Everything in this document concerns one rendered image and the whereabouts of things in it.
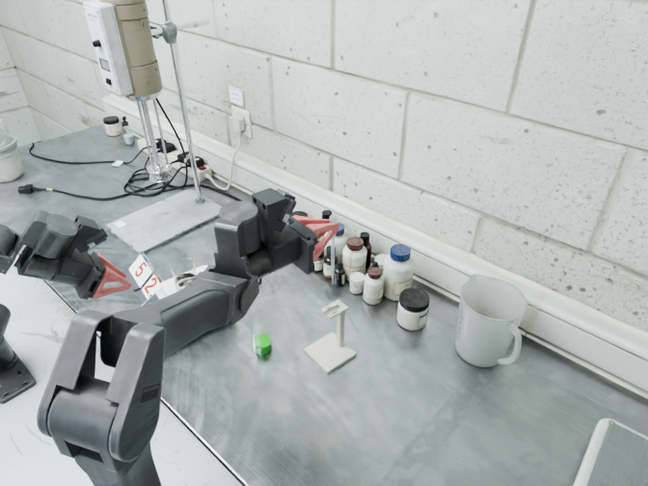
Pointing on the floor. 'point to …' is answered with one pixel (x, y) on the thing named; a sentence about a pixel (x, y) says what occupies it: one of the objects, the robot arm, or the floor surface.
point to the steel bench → (315, 469)
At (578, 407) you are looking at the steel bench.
